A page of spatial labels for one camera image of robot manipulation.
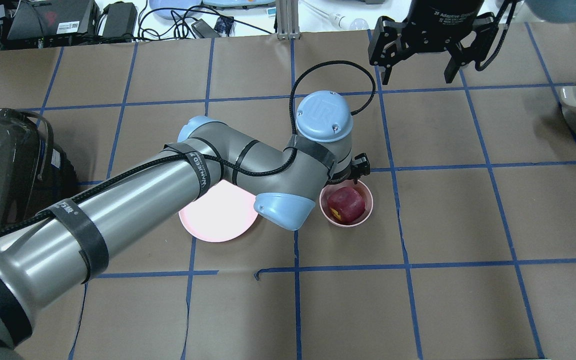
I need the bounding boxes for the pink bowl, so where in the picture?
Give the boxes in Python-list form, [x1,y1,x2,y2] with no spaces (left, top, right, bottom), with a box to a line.
[318,180,374,228]

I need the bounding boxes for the aluminium frame post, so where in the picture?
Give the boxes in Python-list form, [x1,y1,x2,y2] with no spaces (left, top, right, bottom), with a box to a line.
[275,0,301,41]

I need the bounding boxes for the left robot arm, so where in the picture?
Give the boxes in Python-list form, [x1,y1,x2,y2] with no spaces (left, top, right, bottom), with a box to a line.
[0,90,370,360]

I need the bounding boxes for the black laptop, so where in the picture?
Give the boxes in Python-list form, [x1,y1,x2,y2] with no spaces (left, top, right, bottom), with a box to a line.
[7,0,99,42]

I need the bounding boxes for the red apple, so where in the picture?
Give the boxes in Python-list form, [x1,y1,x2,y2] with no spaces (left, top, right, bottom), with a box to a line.
[326,186,366,225]

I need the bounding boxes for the dark grey rice cooker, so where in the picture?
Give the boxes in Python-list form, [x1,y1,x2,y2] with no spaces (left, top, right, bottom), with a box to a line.
[0,108,78,231]

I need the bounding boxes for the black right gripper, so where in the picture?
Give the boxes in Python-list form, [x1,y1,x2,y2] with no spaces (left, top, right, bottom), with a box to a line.
[368,0,499,85]

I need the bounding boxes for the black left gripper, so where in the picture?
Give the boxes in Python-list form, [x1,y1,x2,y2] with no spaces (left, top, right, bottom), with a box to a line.
[327,152,371,185]

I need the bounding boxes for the pink plate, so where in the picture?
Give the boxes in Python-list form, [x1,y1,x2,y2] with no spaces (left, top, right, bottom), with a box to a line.
[178,180,258,243]

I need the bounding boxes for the blue plate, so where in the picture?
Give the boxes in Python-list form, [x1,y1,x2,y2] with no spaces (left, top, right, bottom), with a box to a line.
[148,0,202,20]

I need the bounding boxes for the light bulb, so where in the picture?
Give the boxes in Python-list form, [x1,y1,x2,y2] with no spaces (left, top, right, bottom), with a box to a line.
[327,13,370,31]

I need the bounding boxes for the black power adapter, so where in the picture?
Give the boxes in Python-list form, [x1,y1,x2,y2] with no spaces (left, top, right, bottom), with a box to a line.
[99,1,137,43]

